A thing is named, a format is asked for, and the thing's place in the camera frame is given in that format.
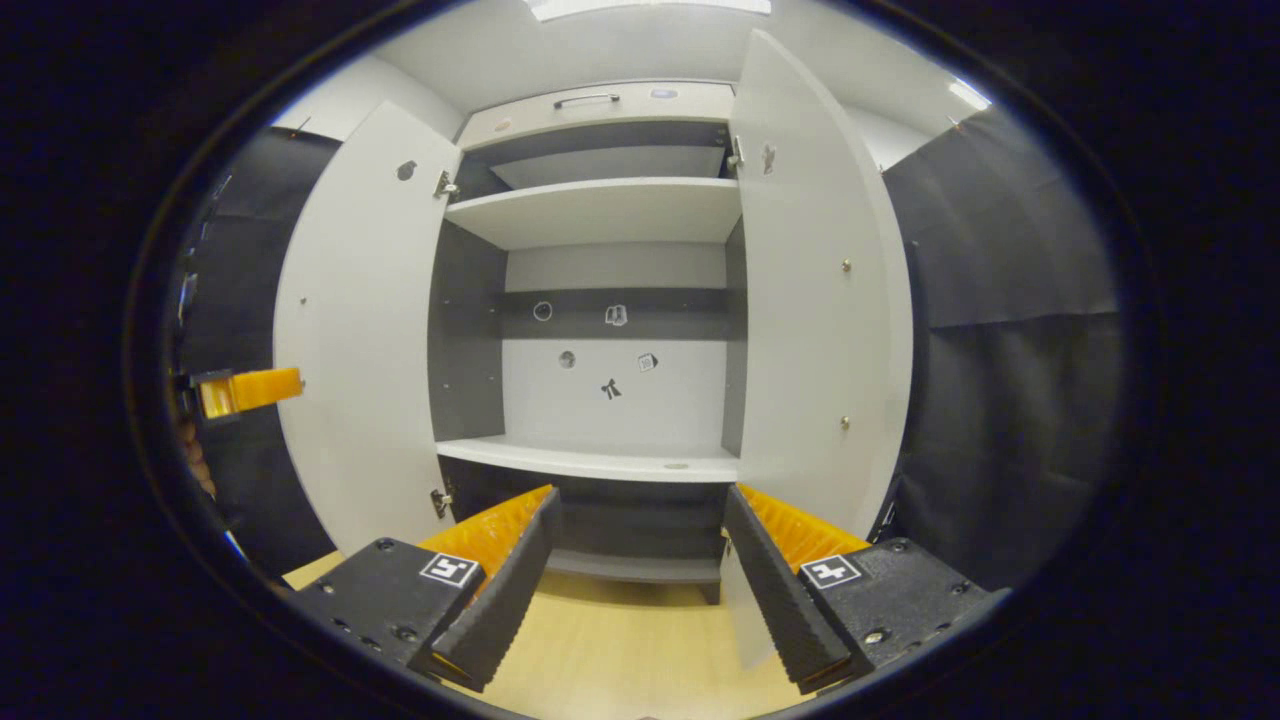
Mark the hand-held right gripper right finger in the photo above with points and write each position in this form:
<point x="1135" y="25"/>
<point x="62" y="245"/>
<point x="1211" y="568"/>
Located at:
<point x="780" y="600"/>

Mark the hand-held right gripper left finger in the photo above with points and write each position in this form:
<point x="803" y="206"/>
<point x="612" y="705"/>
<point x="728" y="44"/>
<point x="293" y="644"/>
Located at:
<point x="515" y="590"/>

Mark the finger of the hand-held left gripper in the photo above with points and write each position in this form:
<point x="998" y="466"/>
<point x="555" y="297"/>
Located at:
<point x="260" y="388"/>

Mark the white cabinet door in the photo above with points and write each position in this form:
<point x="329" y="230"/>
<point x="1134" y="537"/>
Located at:
<point x="810" y="330"/>
<point x="360" y="330"/>

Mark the white double-door shoe cabinet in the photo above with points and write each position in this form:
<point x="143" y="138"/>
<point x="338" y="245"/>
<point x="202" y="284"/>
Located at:
<point x="470" y="330"/>

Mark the metal door hinge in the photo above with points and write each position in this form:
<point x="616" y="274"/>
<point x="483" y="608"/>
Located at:
<point x="445" y="184"/>
<point x="441" y="500"/>
<point x="735" y="152"/>

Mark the white cabinet drawer front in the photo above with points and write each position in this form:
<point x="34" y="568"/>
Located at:
<point x="700" y="105"/>

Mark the black backdrop cloth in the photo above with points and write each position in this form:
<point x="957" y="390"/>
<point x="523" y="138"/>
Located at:
<point x="235" y="290"/>
<point x="1020" y="420"/>

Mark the small ceiling light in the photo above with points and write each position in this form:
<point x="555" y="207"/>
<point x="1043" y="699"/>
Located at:
<point x="970" y="95"/>

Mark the long ceiling light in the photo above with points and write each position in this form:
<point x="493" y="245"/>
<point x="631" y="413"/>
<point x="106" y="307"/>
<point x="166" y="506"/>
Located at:
<point x="650" y="8"/>

